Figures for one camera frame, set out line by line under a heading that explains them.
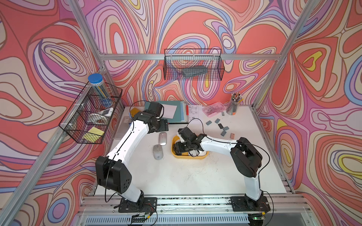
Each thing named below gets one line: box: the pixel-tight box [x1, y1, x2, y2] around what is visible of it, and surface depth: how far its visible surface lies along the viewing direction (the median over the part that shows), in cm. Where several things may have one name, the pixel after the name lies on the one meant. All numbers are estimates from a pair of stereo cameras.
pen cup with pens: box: [225, 92, 245, 116], surface depth 112 cm
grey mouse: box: [152, 144, 164, 161], surface depth 93 cm
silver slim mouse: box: [158, 131, 168, 146], surface depth 101 cm
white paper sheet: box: [159, 103, 178, 120], surface depth 116 cm
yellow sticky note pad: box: [82, 126, 105, 143], surface depth 73 cm
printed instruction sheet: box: [188, 104, 203, 122], surface depth 118 cm
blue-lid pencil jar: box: [87, 73, 112, 108], surface depth 75 cm
